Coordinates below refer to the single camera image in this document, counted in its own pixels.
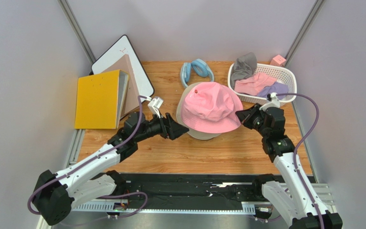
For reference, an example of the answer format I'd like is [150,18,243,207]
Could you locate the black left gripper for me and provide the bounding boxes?
[134,109,189,143]

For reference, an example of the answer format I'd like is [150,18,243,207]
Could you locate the pink and beige reversible hat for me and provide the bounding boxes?
[176,82,221,141]

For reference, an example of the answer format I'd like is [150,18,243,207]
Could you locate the pink bucket hat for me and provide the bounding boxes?
[176,82,243,134]

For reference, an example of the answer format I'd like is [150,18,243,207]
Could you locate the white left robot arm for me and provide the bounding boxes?
[29,112,189,226]

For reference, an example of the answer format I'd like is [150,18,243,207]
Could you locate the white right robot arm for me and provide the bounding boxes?
[235,104,343,229]

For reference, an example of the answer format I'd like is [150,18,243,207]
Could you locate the pink cloth in basket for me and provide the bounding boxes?
[234,73,277,96]

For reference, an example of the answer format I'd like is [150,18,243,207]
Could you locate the lavender cloth in basket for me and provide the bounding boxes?
[257,82,289,98]

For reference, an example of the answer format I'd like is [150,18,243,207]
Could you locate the grey hat in basket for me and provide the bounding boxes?
[231,52,257,83]

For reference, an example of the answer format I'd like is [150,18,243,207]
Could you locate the pink brown folder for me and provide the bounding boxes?
[103,54,140,118]

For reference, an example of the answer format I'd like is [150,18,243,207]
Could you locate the white perforated plastic basket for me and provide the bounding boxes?
[234,63,297,104]

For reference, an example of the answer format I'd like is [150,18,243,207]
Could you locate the small pink box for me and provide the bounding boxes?
[269,54,287,67]

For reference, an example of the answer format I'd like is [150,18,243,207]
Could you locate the light blue headphones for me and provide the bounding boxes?
[180,59,215,88]

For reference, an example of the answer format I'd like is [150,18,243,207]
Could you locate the yellow binder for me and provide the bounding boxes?
[74,70,129,129]

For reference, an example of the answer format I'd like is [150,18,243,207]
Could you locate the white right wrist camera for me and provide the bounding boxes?
[259,93,280,111]

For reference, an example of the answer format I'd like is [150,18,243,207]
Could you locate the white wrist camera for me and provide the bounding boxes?
[259,93,280,111]
[147,96,163,118]

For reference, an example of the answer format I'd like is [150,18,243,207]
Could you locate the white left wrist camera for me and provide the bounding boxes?
[147,96,163,118]

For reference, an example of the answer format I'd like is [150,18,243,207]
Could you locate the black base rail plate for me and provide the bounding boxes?
[112,173,268,210]

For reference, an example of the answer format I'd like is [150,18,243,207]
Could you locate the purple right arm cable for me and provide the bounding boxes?
[255,93,325,229]

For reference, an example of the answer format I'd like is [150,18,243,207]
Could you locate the white board black frame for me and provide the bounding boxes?
[91,34,155,97]

